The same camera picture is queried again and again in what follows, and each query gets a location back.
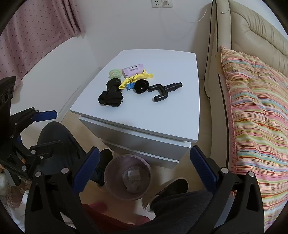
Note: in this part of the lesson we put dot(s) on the pink dotted curtain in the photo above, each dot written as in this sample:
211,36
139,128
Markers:
37,28

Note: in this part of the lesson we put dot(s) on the black round cap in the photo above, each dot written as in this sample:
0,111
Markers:
141,86

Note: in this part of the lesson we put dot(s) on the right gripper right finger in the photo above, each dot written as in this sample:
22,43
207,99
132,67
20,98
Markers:
236,205

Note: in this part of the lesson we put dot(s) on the white bedside table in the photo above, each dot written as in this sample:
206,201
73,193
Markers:
160,132

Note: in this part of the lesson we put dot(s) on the blue binder clip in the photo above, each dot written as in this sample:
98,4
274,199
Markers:
130,84

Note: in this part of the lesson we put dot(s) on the pink paper packet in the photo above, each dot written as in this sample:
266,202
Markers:
133,70

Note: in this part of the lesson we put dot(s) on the yellow plastic hair clip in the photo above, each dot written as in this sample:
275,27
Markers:
144,75

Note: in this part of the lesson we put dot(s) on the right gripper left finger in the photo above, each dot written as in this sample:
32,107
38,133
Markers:
53,204

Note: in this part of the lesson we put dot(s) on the black cloth bundle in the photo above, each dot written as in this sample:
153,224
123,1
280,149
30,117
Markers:
113,95

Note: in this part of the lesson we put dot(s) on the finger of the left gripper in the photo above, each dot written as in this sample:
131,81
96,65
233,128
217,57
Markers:
46,149
29,116

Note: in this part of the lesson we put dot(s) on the white wall socket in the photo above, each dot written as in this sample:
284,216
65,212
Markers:
156,3

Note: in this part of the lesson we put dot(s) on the black hook bracket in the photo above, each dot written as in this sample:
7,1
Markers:
164,90

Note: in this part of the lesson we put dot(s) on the beige padded headboard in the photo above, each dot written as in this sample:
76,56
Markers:
235,25

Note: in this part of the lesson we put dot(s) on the white wall switch plug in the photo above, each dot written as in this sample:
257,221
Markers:
167,3

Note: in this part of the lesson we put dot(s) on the white small carton box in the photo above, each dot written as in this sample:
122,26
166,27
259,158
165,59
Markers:
132,179

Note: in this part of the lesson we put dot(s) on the green wrapper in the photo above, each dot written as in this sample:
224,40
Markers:
115,73

